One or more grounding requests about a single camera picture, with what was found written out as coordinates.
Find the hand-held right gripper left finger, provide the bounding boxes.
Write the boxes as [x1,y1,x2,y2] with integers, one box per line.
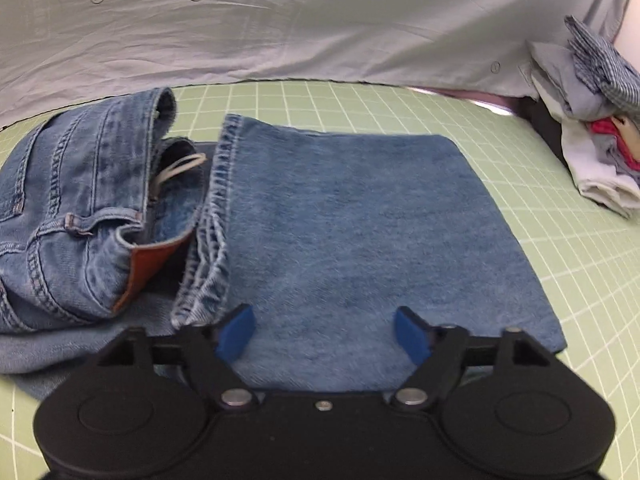
[90,303,262,411]

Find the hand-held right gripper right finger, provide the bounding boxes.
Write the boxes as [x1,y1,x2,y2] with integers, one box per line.
[389,306,563,411]

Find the blue denim jeans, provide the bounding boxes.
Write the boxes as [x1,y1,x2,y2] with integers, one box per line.
[0,87,568,402]

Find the pile of mixed clothes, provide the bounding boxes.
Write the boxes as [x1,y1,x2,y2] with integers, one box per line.
[528,15,640,219]

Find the green grid cutting mat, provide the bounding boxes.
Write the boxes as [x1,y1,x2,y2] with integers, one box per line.
[0,80,640,480]

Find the carrot print white sheet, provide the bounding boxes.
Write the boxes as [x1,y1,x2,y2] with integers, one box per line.
[0,0,637,130]

